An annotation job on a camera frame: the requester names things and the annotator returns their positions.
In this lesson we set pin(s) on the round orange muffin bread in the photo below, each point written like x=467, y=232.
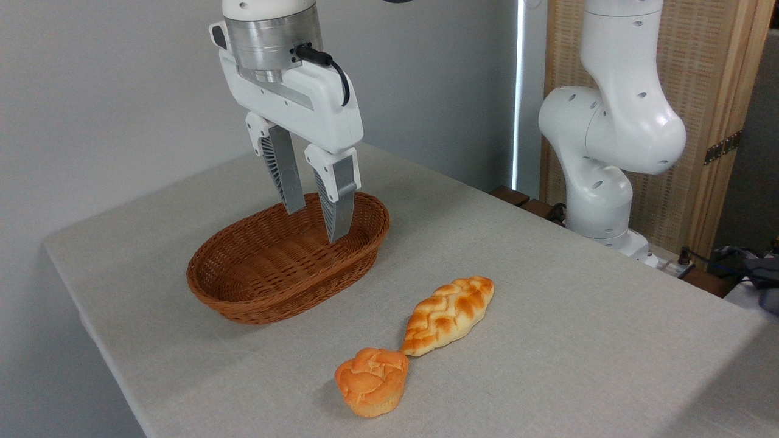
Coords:
x=371, y=383

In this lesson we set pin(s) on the brown oval wicker basket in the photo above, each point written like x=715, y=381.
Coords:
x=274, y=267

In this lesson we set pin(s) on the long braided golden bread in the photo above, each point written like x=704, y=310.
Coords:
x=447, y=313

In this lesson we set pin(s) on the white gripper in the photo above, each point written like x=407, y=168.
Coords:
x=316, y=109

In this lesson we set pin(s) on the wooden rattan folding screen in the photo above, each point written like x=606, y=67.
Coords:
x=700, y=61

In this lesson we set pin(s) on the beige tablecloth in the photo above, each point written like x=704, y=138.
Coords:
x=578, y=365

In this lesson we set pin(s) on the dark grey cloth bundle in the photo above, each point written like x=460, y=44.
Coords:
x=751, y=271

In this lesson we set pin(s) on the dark metal screen hinge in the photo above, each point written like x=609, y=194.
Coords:
x=723, y=148

